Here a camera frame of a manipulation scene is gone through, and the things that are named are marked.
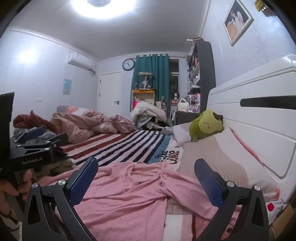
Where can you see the round ceiling light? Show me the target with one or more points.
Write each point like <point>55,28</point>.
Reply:
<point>103,8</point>

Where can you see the pinkish beige duvet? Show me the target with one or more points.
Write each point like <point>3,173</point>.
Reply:
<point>78,125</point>

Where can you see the green plush toy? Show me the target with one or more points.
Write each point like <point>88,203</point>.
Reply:
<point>205,126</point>

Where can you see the round wall clock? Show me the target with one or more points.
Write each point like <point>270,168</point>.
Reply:
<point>128,64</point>

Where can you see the beige knit cloth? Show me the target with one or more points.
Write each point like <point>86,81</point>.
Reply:
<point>62,166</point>

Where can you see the framed wall picture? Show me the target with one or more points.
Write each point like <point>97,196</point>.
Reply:
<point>237,22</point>

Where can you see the large pink white pillow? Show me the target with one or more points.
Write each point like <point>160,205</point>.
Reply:
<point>231,157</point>

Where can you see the window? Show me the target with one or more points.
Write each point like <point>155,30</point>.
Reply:
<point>174,81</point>

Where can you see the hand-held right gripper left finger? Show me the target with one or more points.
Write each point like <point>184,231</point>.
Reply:
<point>84,179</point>

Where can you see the small pink pillow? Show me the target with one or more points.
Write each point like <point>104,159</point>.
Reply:
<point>182,133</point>

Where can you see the small blue wall poster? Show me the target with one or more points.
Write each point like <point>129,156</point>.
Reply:
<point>67,87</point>

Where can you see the yellow shelf unit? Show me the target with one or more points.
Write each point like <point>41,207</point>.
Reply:
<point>143,92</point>

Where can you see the pink dotted garment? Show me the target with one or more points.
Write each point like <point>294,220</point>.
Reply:
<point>120,197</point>

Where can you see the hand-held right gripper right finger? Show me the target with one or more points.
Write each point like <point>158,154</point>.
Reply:
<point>208,183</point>

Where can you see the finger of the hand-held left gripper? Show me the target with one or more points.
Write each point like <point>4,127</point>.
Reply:
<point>57,139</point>
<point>34,133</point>

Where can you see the grey cloth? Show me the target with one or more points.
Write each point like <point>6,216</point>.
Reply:
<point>62,109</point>

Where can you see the white bed headboard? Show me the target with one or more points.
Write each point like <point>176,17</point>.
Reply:
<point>254,81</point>

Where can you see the white air conditioner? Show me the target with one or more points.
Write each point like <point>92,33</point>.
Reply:
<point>81,61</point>

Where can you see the white bag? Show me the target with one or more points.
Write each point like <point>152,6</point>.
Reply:
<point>183,105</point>

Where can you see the red cloth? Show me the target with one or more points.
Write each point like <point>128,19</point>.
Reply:
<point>34,119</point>

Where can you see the glass display case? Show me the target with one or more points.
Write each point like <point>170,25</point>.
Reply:
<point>145,81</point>

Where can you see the dark cluttered desk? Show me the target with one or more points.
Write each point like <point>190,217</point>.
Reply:
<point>185,117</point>

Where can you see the cardboard box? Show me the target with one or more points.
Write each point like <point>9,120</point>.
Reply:
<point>283,224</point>

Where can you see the person's left forearm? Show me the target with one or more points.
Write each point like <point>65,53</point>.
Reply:
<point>9,222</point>

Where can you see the dark tall bookshelf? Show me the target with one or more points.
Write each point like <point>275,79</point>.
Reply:
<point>207,74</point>

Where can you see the white laundry pile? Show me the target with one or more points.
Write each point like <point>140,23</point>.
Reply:
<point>148,113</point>

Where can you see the white door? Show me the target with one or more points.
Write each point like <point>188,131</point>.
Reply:
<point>109,92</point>

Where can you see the striped bed blanket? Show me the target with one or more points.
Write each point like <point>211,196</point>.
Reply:
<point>120,146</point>

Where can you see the teal curtain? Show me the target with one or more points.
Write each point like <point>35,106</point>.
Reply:
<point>159,78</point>

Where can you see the person's left hand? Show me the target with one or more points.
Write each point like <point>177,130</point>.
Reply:
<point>26,183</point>

